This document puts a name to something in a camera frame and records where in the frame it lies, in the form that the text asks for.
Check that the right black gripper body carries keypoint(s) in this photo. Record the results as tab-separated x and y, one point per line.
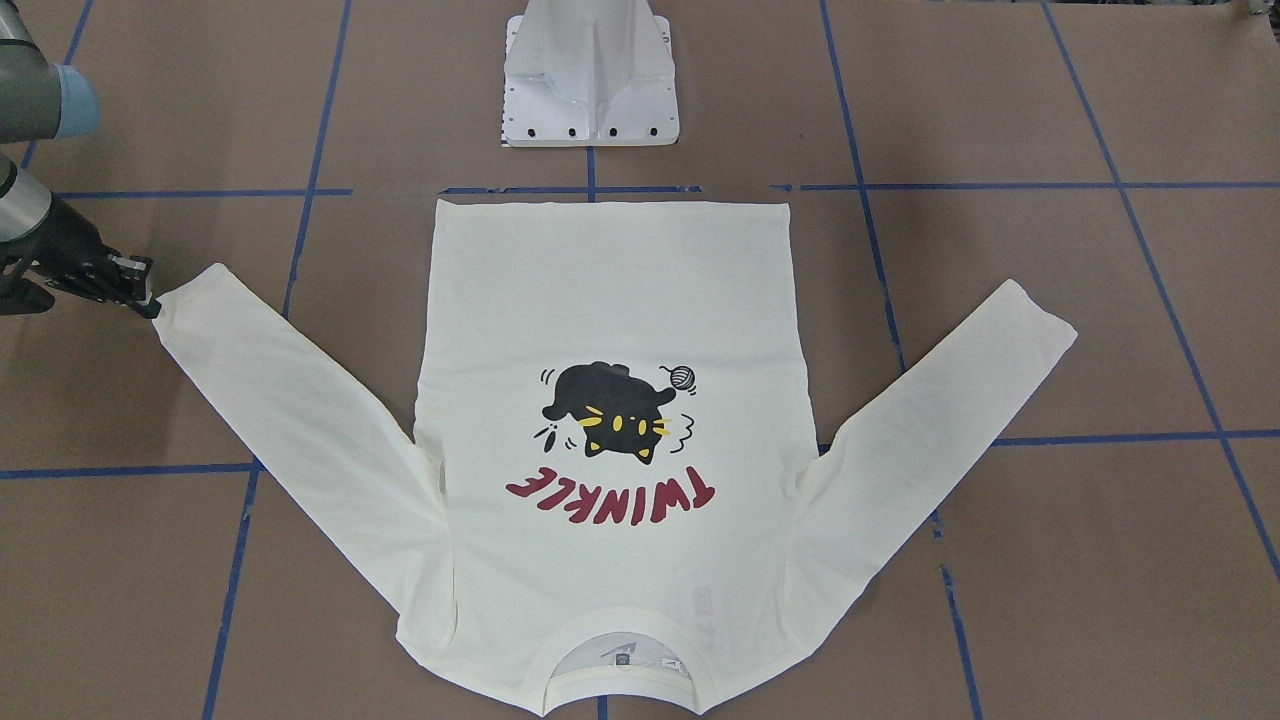
67	243

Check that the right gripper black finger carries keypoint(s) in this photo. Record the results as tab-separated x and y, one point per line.
148	309

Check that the cream long-sleeve cat shirt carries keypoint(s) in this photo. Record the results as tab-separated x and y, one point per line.
613	483

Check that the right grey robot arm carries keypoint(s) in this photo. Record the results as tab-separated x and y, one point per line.
39	100

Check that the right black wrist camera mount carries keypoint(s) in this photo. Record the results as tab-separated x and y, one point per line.
18	295

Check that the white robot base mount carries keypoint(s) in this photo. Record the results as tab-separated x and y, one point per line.
589	73

